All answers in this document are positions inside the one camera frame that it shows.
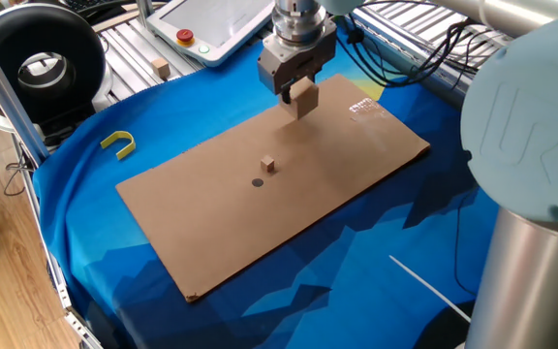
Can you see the yellow U-shaped piece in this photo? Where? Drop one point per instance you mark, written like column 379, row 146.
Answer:
column 124, row 133

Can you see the brown cardboard sheet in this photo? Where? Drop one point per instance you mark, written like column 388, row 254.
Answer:
column 284, row 218

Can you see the light wooden desk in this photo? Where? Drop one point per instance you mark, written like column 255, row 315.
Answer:
column 114, row 22

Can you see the tiny wooden cube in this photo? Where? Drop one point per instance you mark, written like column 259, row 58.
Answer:
column 268, row 165

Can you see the grey Schunk gripper body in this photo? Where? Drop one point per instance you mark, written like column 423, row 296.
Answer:
column 293, row 63

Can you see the silver grey UR5 robot arm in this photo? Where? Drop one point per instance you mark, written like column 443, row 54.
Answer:
column 526, row 121

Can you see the large wooden block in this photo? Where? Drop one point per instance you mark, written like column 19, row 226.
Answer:
column 303, row 104

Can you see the aluminium table edge rail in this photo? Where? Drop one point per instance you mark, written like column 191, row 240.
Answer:
column 446, row 94

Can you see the black round mark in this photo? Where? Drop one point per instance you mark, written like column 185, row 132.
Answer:
column 257, row 182

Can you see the black keyboard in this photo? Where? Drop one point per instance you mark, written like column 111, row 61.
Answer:
column 90, row 5

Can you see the aluminium frame post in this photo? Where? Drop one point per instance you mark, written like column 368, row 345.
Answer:
column 144, row 12
column 3, row 92

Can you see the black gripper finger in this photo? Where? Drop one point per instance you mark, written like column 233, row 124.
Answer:
column 287, row 94

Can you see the blue mountain print cloth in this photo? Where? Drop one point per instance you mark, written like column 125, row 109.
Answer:
column 356, row 291

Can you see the white teach pendant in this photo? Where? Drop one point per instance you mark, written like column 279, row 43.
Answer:
column 196, row 19

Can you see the medium wooden cube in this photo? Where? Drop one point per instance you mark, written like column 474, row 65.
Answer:
column 161, row 68

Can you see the clear shiny tape patch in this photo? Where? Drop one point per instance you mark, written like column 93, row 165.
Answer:
column 366, row 106

